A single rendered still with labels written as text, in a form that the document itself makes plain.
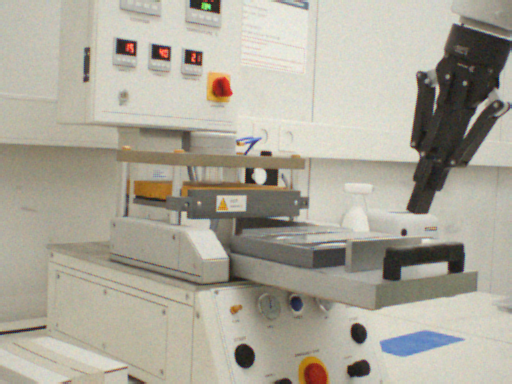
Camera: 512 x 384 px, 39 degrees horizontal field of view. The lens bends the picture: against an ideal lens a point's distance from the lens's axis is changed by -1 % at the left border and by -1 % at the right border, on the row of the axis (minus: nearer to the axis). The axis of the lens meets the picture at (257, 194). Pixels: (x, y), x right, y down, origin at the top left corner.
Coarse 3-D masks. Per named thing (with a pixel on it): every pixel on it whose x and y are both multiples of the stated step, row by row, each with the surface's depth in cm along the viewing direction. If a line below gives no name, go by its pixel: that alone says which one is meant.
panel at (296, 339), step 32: (224, 288) 102; (256, 288) 106; (224, 320) 100; (256, 320) 103; (288, 320) 107; (320, 320) 111; (352, 320) 116; (224, 352) 98; (256, 352) 101; (288, 352) 105; (320, 352) 109; (352, 352) 113
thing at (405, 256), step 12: (396, 252) 86; (408, 252) 87; (420, 252) 89; (432, 252) 91; (444, 252) 93; (456, 252) 94; (384, 264) 87; (396, 264) 86; (408, 264) 88; (420, 264) 90; (456, 264) 96; (384, 276) 87; (396, 276) 86
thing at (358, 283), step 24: (360, 240) 92; (384, 240) 95; (408, 240) 99; (240, 264) 102; (264, 264) 98; (288, 264) 95; (360, 264) 93; (432, 264) 102; (288, 288) 97; (312, 288) 91; (336, 288) 88; (360, 288) 86; (384, 288) 85; (408, 288) 88; (432, 288) 91; (456, 288) 95
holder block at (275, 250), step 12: (240, 240) 103; (252, 240) 101; (264, 240) 100; (276, 240) 101; (240, 252) 103; (252, 252) 101; (264, 252) 100; (276, 252) 98; (288, 252) 96; (300, 252) 94; (312, 252) 93; (324, 252) 94; (336, 252) 96; (300, 264) 94; (312, 264) 93; (324, 264) 94; (336, 264) 96
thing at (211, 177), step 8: (208, 168) 122; (216, 168) 123; (208, 176) 123; (216, 176) 123; (136, 184) 123; (144, 184) 121; (152, 184) 119; (160, 184) 118; (168, 184) 116; (184, 184) 117; (192, 184) 118; (200, 184) 120; (208, 184) 121; (216, 184) 123; (224, 184) 124; (232, 184) 126; (240, 184) 127; (248, 184) 129; (256, 184) 130; (136, 192) 123; (144, 192) 121; (152, 192) 119; (160, 192) 118; (168, 192) 116; (184, 192) 113; (136, 200) 123; (144, 200) 121; (152, 200) 120; (160, 200) 118
